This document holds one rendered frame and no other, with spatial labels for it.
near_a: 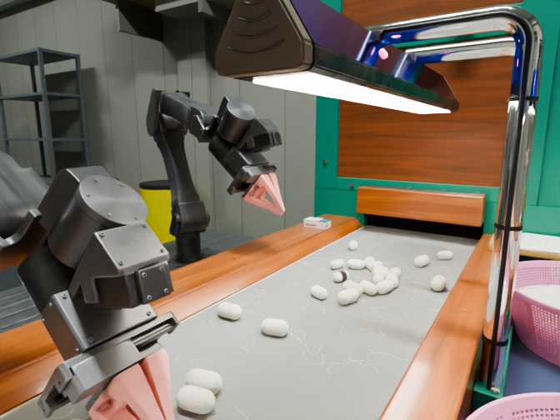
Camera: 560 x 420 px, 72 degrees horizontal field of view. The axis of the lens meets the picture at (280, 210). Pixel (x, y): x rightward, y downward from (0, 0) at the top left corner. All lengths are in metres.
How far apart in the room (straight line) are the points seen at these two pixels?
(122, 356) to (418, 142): 0.89
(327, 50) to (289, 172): 2.47
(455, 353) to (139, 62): 3.61
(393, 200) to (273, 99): 1.94
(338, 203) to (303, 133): 1.60
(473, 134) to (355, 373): 0.72
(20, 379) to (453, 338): 0.46
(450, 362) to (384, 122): 0.74
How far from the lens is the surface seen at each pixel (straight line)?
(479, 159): 1.04
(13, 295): 0.98
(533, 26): 0.47
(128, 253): 0.29
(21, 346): 0.54
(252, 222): 3.02
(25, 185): 0.43
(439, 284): 0.69
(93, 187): 0.34
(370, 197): 1.03
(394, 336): 0.54
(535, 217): 1.03
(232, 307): 0.55
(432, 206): 0.99
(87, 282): 0.32
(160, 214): 2.99
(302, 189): 2.72
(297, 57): 0.28
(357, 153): 1.11
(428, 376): 0.43
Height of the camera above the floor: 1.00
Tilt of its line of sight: 11 degrees down
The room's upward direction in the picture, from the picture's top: straight up
